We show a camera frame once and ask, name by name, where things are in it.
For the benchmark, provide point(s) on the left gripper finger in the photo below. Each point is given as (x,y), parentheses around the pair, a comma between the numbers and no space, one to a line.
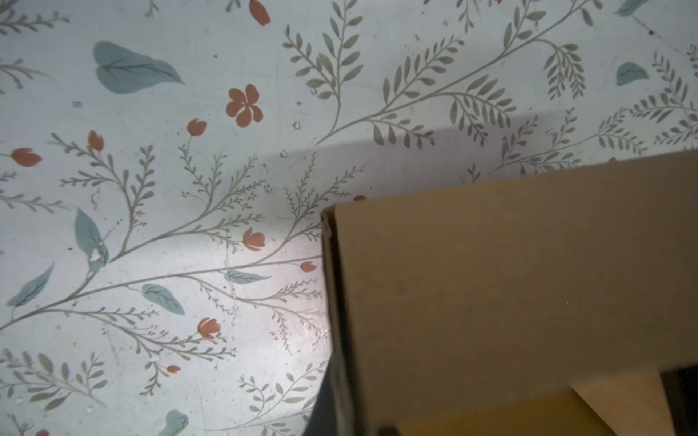
(322,421)

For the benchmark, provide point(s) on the floral table mat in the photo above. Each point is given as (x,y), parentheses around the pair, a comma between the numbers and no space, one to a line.
(164,166)

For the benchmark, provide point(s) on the brown cardboard box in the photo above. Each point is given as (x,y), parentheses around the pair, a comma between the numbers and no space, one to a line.
(548,304)

